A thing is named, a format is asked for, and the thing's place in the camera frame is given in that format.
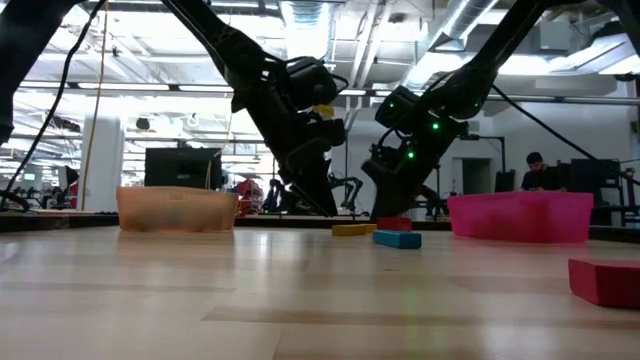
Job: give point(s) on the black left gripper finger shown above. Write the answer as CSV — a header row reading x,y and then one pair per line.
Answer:
x,y
312,172
300,192

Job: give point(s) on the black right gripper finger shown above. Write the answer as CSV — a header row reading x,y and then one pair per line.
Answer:
x,y
395,192

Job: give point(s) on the blue wooden block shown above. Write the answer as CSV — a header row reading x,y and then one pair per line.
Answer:
x,y
397,239

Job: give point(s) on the red plastic bin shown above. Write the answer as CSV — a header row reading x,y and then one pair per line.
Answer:
x,y
520,217

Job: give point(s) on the orange plastic bin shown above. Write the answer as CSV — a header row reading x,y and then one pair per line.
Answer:
x,y
175,210

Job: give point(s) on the red wooden block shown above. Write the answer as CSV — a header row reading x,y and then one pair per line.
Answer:
x,y
607,282
395,224

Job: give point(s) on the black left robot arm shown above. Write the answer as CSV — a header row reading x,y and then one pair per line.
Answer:
x,y
225,40

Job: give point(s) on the background black robot arm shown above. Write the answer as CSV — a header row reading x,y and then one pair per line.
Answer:
x,y
432,202
275,196
351,192

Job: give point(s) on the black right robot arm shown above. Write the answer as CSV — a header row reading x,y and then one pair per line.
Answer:
x,y
500,40

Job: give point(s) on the red background machine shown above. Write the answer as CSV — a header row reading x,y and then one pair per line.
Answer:
x,y
248,195

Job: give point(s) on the yellow tape tag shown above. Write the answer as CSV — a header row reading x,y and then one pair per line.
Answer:
x,y
324,111

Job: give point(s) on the black monitor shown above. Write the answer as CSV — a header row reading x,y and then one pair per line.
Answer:
x,y
182,170

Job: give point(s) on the person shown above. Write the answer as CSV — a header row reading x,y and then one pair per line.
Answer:
x,y
542,177

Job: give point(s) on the black round ceiling fixture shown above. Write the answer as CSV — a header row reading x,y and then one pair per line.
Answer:
x,y
142,124

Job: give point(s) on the black equipment rack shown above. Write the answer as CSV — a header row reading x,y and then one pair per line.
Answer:
x,y
595,175

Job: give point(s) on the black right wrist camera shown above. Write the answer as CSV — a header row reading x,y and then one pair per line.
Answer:
x,y
395,107

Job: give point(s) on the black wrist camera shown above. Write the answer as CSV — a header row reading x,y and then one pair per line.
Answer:
x,y
395,107
312,82

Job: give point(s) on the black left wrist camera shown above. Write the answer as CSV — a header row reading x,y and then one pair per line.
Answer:
x,y
312,82

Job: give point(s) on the black gantry frame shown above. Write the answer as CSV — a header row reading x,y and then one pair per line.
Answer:
x,y
492,137

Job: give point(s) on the silver round ventilation duct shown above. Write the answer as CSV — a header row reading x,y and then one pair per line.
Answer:
x,y
306,25

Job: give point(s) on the grey rectangular air duct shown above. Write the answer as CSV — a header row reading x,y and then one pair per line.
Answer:
x,y
465,20

